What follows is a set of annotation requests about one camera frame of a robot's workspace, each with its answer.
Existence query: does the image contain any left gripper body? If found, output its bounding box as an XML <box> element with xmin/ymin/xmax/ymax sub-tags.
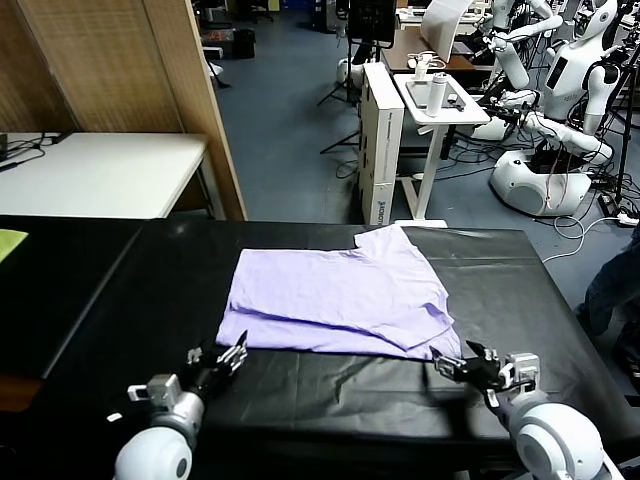
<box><xmin>182</xmin><ymin>349</ymin><xmax>236</xmax><ymax>401</ymax></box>

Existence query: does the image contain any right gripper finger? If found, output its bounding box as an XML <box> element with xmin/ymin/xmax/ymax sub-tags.
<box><xmin>428</xmin><ymin>344</ymin><xmax>465</xmax><ymax>384</ymax></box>
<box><xmin>464</xmin><ymin>339</ymin><xmax>500</xmax><ymax>370</ymax></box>

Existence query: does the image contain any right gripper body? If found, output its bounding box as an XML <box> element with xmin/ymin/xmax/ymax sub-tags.
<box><xmin>452</xmin><ymin>358</ymin><xmax>507</xmax><ymax>399</ymax></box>

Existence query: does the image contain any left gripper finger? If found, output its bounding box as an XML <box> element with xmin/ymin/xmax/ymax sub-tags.
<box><xmin>218</xmin><ymin>328</ymin><xmax>250</xmax><ymax>375</ymax></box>
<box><xmin>186</xmin><ymin>335</ymin><xmax>221</xmax><ymax>365</ymax></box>

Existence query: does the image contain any lavender t-shirt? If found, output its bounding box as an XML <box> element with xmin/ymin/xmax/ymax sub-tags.
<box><xmin>215</xmin><ymin>223</ymin><xmax>462</xmax><ymax>362</ymax></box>

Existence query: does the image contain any big white round robot base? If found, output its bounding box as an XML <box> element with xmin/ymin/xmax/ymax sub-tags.
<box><xmin>488</xmin><ymin>148</ymin><xmax>592</xmax><ymax>219</ymax></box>

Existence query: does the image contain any low white robot base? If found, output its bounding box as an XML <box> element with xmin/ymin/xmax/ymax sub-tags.
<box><xmin>469</xmin><ymin>115</ymin><xmax>515</xmax><ymax>142</ymax></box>

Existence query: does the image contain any white robot forearm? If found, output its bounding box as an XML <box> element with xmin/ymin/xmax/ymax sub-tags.
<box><xmin>519</xmin><ymin>110</ymin><xmax>615</xmax><ymax>165</ymax></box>

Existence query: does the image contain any wide black table cover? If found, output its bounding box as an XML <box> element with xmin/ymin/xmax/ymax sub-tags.
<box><xmin>42</xmin><ymin>218</ymin><xmax>640</xmax><ymax>466</ymax></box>

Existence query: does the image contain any narrow black table cover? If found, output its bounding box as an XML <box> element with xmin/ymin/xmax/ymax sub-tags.
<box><xmin>0</xmin><ymin>214</ymin><xmax>146</xmax><ymax>381</ymax></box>

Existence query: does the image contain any white standing desk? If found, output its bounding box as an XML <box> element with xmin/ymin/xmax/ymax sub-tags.
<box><xmin>393</xmin><ymin>72</ymin><xmax>492</xmax><ymax>229</ymax></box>

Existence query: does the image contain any white table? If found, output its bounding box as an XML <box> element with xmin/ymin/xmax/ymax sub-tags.
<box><xmin>0</xmin><ymin>131</ymin><xmax>226</xmax><ymax>221</ymax></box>

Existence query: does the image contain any yellow-green cloth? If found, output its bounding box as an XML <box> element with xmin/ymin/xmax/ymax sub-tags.
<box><xmin>0</xmin><ymin>228</ymin><xmax>30</xmax><ymax>264</ymax></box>

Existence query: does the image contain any tall white cardboard box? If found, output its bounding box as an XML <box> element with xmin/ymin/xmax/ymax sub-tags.
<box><xmin>357</xmin><ymin>62</ymin><xmax>405</xmax><ymax>226</ymax></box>

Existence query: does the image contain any tall black tripod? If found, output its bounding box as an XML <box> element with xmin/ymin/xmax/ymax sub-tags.
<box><xmin>612</xmin><ymin>47</ymin><xmax>640</xmax><ymax>206</ymax></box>

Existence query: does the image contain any white bottle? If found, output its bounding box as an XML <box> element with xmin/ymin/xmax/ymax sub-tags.
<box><xmin>425</xmin><ymin>72</ymin><xmax>449</xmax><ymax>118</ymax></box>

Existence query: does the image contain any white desk gadget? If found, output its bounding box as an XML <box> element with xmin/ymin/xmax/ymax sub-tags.
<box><xmin>407</xmin><ymin>51</ymin><xmax>449</xmax><ymax>83</ymax></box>

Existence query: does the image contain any white humanoid robot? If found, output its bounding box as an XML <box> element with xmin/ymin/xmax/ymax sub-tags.
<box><xmin>542</xmin><ymin>0</ymin><xmax>626</xmax><ymax>137</ymax></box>

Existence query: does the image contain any wooden folding screen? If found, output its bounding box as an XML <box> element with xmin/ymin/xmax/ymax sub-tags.
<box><xmin>0</xmin><ymin>0</ymin><xmax>248</xmax><ymax>221</ymax></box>

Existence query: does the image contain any black trash bin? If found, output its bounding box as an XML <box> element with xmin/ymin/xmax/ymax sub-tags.
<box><xmin>232</xmin><ymin>28</ymin><xmax>257</xmax><ymax>61</ymax></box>

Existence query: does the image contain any brown wooden desk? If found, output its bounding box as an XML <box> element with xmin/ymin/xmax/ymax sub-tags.
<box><xmin>381</xmin><ymin>27</ymin><xmax>496</xmax><ymax>76</ymax></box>

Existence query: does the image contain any red patterned crate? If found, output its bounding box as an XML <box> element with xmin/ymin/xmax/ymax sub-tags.
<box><xmin>201</xmin><ymin>28</ymin><xmax>235</xmax><ymax>49</ymax></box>

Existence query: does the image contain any black monitor tripod stand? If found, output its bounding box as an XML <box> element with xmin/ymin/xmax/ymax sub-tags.
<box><xmin>316</xmin><ymin>37</ymin><xmax>371</xmax><ymax>157</ymax></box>

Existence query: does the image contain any white curved shell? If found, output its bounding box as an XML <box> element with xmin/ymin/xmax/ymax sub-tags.
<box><xmin>420</xmin><ymin>0</ymin><xmax>475</xmax><ymax>65</ymax></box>

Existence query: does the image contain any black office chair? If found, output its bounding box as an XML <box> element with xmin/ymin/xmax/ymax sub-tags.
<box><xmin>248</xmin><ymin>0</ymin><xmax>277</xmax><ymax>25</ymax></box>

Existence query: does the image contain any black monitor panel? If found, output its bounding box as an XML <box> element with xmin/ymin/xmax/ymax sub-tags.
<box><xmin>346</xmin><ymin>0</ymin><xmax>400</xmax><ymax>50</ymax></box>

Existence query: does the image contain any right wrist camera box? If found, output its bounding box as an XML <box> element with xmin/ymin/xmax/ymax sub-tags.
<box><xmin>497</xmin><ymin>351</ymin><xmax>542</xmax><ymax>395</ymax></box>

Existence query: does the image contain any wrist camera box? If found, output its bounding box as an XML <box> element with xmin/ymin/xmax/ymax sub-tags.
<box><xmin>497</xmin><ymin>351</ymin><xmax>542</xmax><ymax>395</ymax></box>
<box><xmin>127</xmin><ymin>373</ymin><xmax>182</xmax><ymax>409</ymax></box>

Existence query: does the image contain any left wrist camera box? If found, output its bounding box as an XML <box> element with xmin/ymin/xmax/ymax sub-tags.
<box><xmin>127</xmin><ymin>373</ymin><xmax>182</xmax><ymax>409</ymax></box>

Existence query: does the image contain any white floor cable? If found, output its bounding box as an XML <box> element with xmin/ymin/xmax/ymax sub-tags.
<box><xmin>542</xmin><ymin>213</ymin><xmax>640</xmax><ymax>265</ymax></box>

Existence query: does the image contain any black cable with plug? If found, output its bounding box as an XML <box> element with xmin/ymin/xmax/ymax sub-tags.
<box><xmin>7</xmin><ymin>130</ymin><xmax>76</xmax><ymax>154</ymax></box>

